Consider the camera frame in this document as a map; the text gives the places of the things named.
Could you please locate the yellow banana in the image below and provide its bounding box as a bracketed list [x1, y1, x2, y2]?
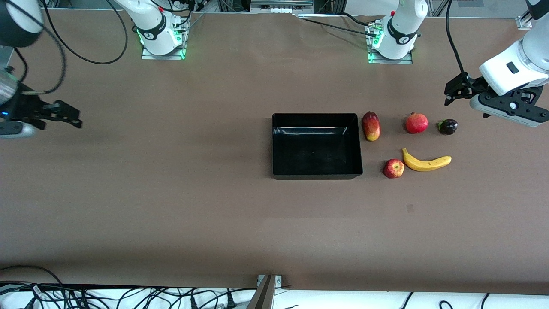
[402, 148, 452, 172]

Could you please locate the red yellow apple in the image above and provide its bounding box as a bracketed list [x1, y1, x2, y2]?
[383, 159, 405, 179]

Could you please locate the black rectangular plastic box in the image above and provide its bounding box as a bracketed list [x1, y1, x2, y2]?
[271, 113, 364, 180]

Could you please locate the dark purple mangosteen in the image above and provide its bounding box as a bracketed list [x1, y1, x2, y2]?
[437, 119, 459, 136]

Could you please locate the red pomegranate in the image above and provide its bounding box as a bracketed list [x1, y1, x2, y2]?
[405, 112, 429, 134]

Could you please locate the red yellow mango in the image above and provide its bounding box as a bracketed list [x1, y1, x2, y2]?
[362, 111, 381, 142]

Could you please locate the dark teal object at edge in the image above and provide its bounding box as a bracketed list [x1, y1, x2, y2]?
[0, 265, 65, 289]

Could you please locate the silver metal strip device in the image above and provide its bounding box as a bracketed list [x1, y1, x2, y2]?
[250, 0, 314, 14]

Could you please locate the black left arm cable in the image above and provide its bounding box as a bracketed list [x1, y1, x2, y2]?
[445, 0, 468, 76]

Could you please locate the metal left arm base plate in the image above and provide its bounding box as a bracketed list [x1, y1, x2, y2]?
[367, 22, 413, 65]

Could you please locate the black right arm looping cable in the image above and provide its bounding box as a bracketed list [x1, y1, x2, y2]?
[41, 0, 129, 66]

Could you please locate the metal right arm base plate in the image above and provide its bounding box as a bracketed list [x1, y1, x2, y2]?
[141, 16, 187, 61]

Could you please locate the black table cable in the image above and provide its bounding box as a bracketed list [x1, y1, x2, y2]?
[341, 12, 371, 27]
[296, 16, 379, 37]

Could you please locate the black tangled cable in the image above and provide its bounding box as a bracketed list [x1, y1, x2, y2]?
[116, 286, 258, 309]
[0, 281, 90, 309]

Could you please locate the silver pole bracket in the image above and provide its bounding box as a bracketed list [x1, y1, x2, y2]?
[256, 275, 284, 289]

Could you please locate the dark grey camera pole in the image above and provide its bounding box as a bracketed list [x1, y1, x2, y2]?
[246, 275, 277, 309]

